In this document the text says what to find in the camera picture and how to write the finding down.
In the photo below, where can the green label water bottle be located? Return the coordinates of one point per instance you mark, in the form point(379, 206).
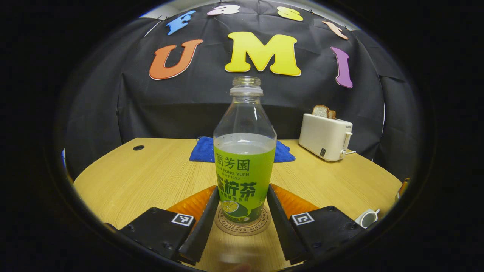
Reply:
point(244, 170)

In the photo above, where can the white teacup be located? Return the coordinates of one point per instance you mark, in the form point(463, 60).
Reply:
point(366, 219)

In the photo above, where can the toasted bread slice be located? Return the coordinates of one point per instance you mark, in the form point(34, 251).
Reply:
point(320, 111)
point(332, 114)

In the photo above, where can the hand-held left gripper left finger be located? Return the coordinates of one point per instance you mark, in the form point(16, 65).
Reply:
point(202, 230)

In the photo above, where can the cream white toaster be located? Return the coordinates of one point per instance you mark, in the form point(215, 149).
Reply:
point(325, 136)

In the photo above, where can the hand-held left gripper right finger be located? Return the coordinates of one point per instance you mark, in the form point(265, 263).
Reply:
point(285, 230)

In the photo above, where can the round brown coaster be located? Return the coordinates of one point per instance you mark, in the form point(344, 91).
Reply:
point(242, 229)

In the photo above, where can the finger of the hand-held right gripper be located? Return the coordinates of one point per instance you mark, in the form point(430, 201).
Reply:
point(404, 187)

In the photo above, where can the blue folded cloth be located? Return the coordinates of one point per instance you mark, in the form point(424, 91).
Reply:
point(202, 151)

